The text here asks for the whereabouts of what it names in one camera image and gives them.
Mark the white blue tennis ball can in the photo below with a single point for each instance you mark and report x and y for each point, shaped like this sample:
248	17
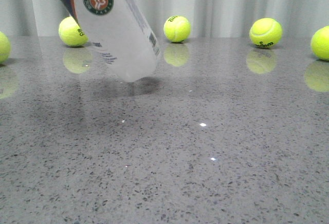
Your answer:
120	35

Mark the centre tennis ball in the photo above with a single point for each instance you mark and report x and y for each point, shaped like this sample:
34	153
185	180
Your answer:
177	28

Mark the Roland Garros tennis ball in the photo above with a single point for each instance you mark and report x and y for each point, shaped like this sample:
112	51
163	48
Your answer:
70	33

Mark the Wilson tennis ball right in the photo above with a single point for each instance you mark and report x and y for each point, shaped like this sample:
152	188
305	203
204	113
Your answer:
265	32

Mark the far right tennis ball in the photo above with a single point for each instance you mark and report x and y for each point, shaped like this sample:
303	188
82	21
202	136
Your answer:
319	43

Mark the far left tennis ball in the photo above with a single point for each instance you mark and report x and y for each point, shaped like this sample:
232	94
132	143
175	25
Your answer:
5	47

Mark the grey curtain backdrop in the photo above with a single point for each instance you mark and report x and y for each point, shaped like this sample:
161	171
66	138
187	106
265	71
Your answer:
209	18

